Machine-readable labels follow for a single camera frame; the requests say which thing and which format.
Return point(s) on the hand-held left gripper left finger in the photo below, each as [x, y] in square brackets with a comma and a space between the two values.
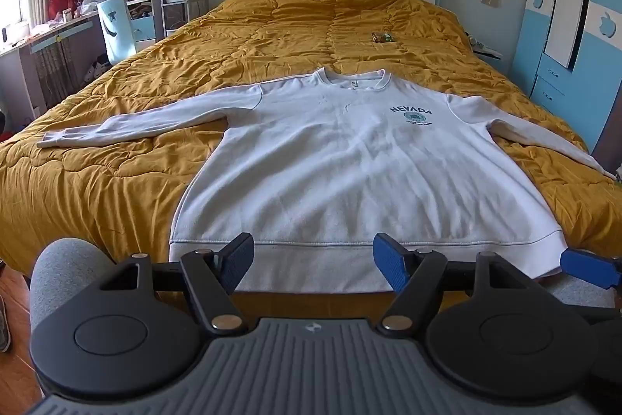
[238, 262]

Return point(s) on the person's grey trouser leg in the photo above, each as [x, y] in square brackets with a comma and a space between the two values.
[63, 269]

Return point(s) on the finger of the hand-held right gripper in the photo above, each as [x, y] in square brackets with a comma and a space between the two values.
[588, 266]

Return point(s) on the small snack packet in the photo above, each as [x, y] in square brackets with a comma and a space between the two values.
[383, 37]

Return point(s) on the white sweatshirt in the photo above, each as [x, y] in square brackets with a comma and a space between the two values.
[340, 162]

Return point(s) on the white sneaker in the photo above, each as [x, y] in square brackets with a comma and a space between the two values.
[95, 70]

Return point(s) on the blue and white wardrobe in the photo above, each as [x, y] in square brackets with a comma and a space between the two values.
[539, 31]

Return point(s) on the cluttered bedside table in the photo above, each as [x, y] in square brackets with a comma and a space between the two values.
[483, 48]

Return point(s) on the grey trolley rack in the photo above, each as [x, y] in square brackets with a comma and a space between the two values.
[177, 6]

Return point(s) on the light blue chair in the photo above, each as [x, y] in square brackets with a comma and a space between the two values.
[116, 31]

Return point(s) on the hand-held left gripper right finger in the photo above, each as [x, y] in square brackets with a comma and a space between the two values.
[391, 259]

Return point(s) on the mustard yellow quilt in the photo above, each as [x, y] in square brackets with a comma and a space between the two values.
[146, 70]

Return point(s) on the grey shoe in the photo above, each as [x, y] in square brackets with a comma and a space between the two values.
[4, 322]

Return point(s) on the white and blue desk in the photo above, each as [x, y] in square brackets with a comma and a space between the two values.
[48, 38]

